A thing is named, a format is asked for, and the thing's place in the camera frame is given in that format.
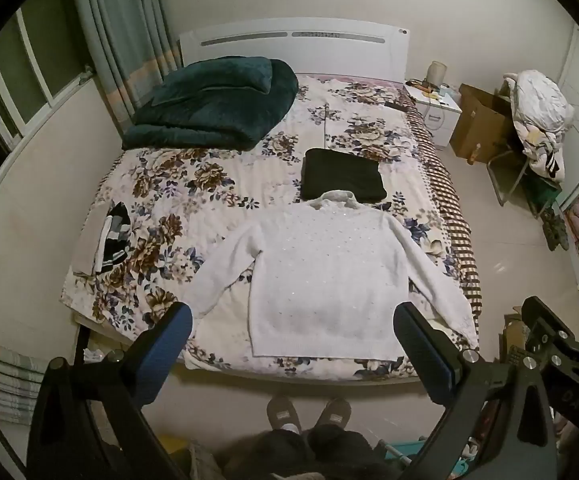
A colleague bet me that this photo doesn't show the bed with floral cover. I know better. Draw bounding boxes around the bed with floral cover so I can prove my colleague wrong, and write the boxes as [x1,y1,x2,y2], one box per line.
[60,74,481,381]

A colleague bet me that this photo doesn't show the striped folded mat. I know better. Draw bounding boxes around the striped folded mat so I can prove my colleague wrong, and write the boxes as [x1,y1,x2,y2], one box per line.
[0,332,46,426]

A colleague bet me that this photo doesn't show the white knit sweater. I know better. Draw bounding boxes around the white knit sweater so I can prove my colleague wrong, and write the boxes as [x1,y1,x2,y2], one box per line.
[188,189,474,361]

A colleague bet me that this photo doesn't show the black folded garment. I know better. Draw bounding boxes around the black folded garment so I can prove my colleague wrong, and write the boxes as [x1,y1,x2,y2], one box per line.
[299,148,388,205]

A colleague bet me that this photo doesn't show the metal frame chair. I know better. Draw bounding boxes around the metal frame chair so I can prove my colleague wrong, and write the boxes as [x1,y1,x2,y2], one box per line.
[484,150,560,218]

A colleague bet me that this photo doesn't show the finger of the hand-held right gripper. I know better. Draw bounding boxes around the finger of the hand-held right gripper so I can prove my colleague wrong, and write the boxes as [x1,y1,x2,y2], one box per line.
[521,296,577,361]

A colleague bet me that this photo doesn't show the grey green curtain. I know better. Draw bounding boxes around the grey green curtain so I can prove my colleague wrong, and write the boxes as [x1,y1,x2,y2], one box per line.
[70,0,183,136]

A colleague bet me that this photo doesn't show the small cardboard box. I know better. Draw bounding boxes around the small cardboard box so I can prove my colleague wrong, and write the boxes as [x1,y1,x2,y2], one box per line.
[502,312,531,367]

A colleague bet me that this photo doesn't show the person's dark trousers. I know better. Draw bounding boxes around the person's dark trousers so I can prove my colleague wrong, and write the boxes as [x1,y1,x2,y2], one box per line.
[214,425,385,480]

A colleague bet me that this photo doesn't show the beige folded cloth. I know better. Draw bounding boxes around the beige folded cloth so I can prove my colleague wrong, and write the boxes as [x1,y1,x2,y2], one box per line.
[72,205,110,277]

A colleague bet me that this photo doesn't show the brown cardboard box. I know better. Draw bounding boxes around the brown cardboard box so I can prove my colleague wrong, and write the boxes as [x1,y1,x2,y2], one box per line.
[449,83,516,163]

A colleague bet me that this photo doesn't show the black white striped cloth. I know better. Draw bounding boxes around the black white striped cloth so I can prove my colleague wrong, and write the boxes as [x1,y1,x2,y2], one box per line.
[94,202,133,275]

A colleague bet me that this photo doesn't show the dark green plush blanket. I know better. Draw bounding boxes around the dark green plush blanket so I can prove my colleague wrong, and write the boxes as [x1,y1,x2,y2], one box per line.
[122,56,299,152]

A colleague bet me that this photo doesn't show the person's right slipper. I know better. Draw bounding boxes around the person's right slipper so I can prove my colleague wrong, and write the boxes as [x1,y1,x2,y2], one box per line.
[314,397,353,431]

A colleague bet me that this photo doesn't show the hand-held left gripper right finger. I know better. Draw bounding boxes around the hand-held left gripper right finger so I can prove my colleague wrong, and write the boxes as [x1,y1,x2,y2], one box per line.
[393,301,556,480]

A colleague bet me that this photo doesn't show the white nightstand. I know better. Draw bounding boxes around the white nightstand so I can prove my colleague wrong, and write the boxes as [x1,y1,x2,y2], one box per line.
[403,80,463,150]

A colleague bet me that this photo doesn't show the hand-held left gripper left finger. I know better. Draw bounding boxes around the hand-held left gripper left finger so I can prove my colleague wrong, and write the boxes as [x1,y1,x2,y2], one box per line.
[27,301,194,480]

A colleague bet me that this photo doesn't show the dark pair of shoes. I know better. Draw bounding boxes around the dark pair of shoes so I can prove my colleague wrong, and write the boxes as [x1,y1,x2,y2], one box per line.
[539,207,570,252]

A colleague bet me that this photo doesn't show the brown checked bed sheet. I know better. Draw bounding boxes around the brown checked bed sheet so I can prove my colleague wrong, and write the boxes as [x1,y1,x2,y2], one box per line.
[387,92,483,321]

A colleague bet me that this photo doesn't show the white framed window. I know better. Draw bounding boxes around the white framed window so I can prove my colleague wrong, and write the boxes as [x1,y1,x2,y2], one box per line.
[0,7,93,211]

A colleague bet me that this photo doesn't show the white jacket pile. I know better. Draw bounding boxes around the white jacket pile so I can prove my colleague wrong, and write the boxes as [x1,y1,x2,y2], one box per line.
[502,70,575,183]

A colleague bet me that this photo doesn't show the white bed headboard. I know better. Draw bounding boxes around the white bed headboard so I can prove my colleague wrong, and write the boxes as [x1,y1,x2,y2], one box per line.
[178,17,409,83]

